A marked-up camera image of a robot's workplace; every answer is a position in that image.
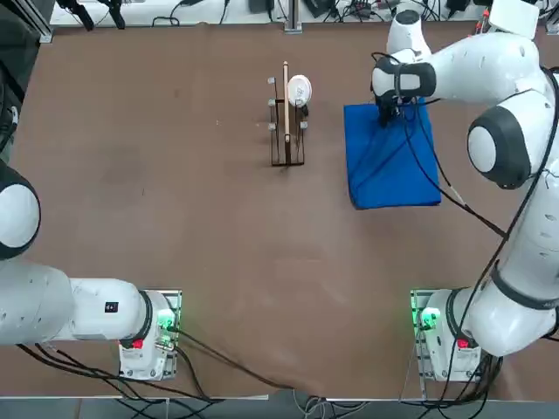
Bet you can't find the blue microfibre towel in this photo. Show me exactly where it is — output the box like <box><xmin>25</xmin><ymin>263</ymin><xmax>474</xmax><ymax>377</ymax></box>
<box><xmin>342</xmin><ymin>98</ymin><xmax>442</xmax><ymax>211</ymax></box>

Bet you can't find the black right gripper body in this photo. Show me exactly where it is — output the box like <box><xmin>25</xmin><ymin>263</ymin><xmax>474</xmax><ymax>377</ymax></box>
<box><xmin>373</xmin><ymin>92</ymin><xmax>417</xmax><ymax>119</ymax></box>

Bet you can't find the black base cable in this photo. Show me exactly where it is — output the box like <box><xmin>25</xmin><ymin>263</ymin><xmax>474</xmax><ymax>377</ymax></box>
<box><xmin>436</xmin><ymin>348</ymin><xmax>506</xmax><ymax>405</ymax></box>
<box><xmin>17</xmin><ymin>343</ymin><xmax>219</xmax><ymax>401</ymax></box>

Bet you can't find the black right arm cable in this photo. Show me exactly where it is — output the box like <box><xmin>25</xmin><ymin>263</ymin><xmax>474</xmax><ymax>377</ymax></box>
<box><xmin>370</xmin><ymin>52</ymin><xmax>510</xmax><ymax>239</ymax></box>
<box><xmin>453</xmin><ymin>65</ymin><xmax>559</xmax><ymax>341</ymax></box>

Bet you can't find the aluminium camera post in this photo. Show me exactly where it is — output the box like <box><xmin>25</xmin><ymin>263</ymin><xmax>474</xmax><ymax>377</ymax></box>
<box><xmin>283</xmin><ymin>0</ymin><xmax>303</xmax><ymax>34</ymax></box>

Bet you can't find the black cable across table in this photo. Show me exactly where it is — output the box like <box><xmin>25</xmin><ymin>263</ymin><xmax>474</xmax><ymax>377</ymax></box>
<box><xmin>174</xmin><ymin>329</ymin><xmax>302</xmax><ymax>392</ymax></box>

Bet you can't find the black wire cup rack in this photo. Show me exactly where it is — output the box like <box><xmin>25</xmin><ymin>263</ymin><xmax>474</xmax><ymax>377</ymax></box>
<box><xmin>266</xmin><ymin>60</ymin><xmax>310</xmax><ymax>168</ymax></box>

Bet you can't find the black stand leg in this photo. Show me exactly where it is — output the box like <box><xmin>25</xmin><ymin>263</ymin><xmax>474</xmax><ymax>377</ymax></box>
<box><xmin>56</xmin><ymin>0</ymin><xmax>95</xmax><ymax>31</ymax></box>
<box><xmin>100</xmin><ymin>0</ymin><xmax>127</xmax><ymax>30</ymax></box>

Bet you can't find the black right base cable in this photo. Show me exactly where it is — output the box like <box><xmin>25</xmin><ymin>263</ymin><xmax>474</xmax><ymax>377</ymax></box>
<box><xmin>436</xmin><ymin>348</ymin><xmax>506</xmax><ymax>405</ymax></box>

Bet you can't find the black left base cable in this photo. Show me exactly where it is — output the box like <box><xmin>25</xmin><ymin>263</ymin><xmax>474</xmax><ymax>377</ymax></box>
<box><xmin>17</xmin><ymin>343</ymin><xmax>219</xmax><ymax>401</ymax></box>

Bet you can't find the white paper cup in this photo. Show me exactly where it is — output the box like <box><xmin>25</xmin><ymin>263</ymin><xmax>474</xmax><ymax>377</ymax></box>
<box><xmin>286</xmin><ymin>74</ymin><xmax>314</xmax><ymax>108</ymax></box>

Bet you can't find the aluminium frame profile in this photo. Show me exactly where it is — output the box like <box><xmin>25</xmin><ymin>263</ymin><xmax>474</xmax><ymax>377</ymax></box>
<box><xmin>12</xmin><ymin>0</ymin><xmax>54</xmax><ymax>44</ymax></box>

